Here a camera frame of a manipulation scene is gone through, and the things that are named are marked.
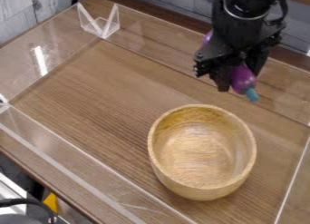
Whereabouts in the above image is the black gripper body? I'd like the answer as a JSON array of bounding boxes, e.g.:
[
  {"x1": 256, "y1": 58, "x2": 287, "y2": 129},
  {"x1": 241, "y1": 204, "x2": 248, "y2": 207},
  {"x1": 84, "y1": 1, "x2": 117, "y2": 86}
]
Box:
[{"x1": 192, "y1": 0, "x2": 288, "y2": 79}]

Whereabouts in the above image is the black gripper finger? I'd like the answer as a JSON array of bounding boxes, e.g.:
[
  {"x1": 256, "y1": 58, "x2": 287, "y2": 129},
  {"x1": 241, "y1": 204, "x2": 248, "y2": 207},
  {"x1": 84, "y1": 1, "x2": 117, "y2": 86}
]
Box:
[
  {"x1": 209, "y1": 64, "x2": 232, "y2": 92},
  {"x1": 244, "y1": 46, "x2": 268, "y2": 76}
]

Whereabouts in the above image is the purple toy eggplant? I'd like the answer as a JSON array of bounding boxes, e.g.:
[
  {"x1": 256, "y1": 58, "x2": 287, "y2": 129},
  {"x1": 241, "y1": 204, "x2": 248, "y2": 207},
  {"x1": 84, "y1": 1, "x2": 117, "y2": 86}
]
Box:
[{"x1": 195, "y1": 31, "x2": 259, "y2": 102}]

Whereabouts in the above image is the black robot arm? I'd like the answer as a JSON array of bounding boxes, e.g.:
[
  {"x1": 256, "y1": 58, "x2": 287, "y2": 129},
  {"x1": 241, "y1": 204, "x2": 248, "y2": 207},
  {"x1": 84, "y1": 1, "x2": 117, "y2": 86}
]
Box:
[{"x1": 193, "y1": 0, "x2": 288, "y2": 92}]

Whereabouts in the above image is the brown wooden bowl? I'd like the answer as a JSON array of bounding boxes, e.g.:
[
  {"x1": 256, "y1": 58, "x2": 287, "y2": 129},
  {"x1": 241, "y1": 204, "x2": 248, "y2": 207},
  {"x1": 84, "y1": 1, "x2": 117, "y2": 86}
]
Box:
[{"x1": 148, "y1": 104, "x2": 258, "y2": 200}]

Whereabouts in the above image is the yellow black device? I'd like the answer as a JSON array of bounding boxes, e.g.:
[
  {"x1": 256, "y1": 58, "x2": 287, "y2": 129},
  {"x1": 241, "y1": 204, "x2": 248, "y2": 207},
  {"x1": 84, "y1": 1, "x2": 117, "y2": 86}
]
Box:
[{"x1": 25, "y1": 190, "x2": 72, "y2": 224}]

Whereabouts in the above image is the clear acrylic corner bracket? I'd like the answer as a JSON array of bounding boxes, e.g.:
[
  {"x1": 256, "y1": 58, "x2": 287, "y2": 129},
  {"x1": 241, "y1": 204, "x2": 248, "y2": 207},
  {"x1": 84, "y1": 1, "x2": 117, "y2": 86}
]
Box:
[{"x1": 76, "y1": 4, "x2": 120, "y2": 39}]

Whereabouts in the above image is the clear acrylic barrier wall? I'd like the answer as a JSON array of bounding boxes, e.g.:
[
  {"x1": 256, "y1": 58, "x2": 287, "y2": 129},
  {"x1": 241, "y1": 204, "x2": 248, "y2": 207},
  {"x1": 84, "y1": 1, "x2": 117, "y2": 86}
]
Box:
[{"x1": 0, "y1": 101, "x2": 196, "y2": 224}]

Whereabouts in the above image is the black cable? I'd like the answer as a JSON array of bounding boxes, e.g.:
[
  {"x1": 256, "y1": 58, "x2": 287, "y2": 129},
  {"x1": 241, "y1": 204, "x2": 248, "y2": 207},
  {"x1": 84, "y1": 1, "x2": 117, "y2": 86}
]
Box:
[{"x1": 0, "y1": 199, "x2": 56, "y2": 222}]

